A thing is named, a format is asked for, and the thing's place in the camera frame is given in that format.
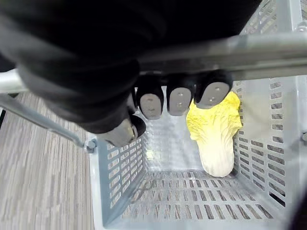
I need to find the grey plastic shopping basket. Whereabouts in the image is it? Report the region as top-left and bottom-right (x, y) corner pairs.
(88, 0), (307, 230)

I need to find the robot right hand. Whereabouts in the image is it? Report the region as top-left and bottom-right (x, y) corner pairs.
(0, 0), (262, 147)

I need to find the yellow napa cabbage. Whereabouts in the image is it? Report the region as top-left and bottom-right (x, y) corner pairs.
(186, 92), (243, 178)

